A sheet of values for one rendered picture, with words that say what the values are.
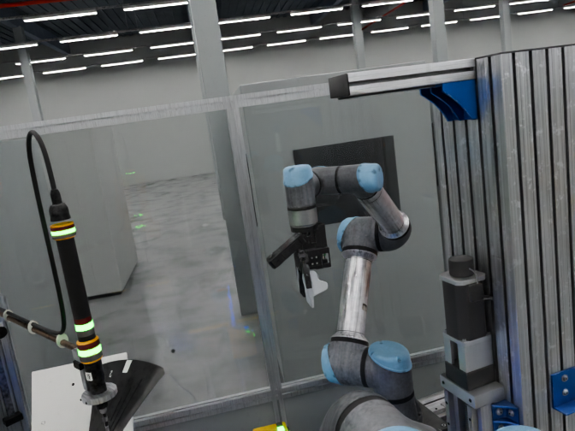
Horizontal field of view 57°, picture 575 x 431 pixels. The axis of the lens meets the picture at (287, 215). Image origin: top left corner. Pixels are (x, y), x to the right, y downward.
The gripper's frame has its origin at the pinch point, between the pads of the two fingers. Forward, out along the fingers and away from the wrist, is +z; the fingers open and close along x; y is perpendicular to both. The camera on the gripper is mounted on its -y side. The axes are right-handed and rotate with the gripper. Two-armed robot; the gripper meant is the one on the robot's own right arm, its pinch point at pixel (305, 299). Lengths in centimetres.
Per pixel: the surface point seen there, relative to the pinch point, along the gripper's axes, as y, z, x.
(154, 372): -40.2, 7.0, -10.2
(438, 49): 541, -152, 946
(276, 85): 44, -71, 225
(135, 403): -45.0, 11.5, -14.4
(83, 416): -63, 24, 10
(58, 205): -50, -37, -26
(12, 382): -87, 21, 34
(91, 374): -51, -2, -26
